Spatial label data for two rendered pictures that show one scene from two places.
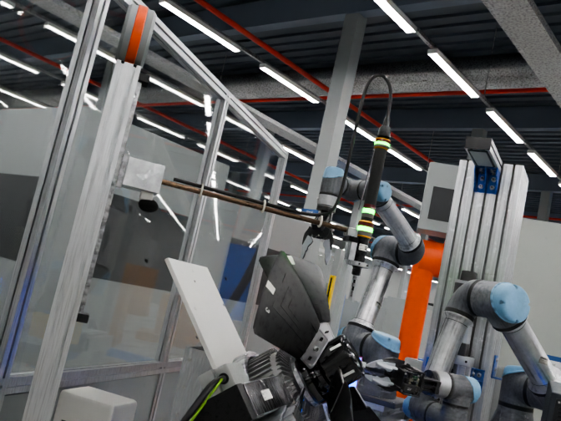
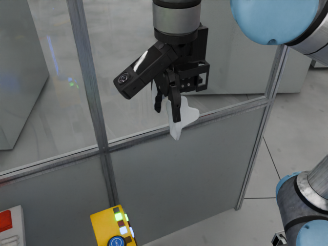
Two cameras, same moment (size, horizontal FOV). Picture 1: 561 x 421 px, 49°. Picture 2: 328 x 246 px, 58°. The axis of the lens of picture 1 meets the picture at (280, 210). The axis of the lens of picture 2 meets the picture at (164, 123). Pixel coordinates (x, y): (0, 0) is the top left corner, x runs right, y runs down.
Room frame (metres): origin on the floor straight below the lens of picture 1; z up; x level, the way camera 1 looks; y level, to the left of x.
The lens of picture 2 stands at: (1.97, -0.50, 1.88)
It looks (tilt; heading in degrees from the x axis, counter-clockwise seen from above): 42 degrees down; 49
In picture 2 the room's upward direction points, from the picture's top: straight up
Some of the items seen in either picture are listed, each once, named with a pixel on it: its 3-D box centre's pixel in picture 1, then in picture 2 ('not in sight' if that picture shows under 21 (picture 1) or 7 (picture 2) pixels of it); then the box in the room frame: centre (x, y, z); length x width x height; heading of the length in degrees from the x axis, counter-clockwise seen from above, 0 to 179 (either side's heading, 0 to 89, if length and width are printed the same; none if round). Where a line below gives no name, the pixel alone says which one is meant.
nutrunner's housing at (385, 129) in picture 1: (371, 195); not in sight; (1.71, -0.24, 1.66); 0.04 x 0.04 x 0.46
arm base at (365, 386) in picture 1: (378, 381); not in sight; (2.43, -0.51, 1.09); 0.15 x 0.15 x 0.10
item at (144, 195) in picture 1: (149, 202); not in sight; (1.54, 0.32, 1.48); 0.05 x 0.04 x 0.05; 107
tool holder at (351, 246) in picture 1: (357, 248); not in sight; (1.71, -0.23, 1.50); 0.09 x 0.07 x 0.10; 107
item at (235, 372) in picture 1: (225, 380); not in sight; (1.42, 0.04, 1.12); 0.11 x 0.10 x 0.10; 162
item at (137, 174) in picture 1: (139, 175); not in sight; (1.53, 0.36, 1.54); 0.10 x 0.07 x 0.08; 107
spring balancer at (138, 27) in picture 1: (135, 37); not in sight; (1.50, 0.45, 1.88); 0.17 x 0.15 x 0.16; 162
